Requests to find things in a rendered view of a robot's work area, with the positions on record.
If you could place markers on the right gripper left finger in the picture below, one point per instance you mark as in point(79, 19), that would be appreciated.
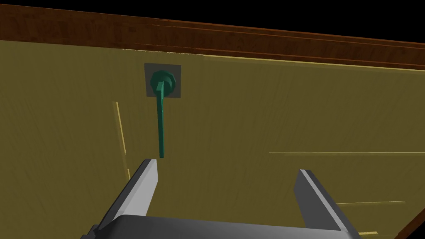
point(139, 196)

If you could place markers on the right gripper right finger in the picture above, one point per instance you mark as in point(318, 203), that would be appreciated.
point(313, 205)

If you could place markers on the olive yellow door leaf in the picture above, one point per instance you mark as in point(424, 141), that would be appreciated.
point(232, 126)

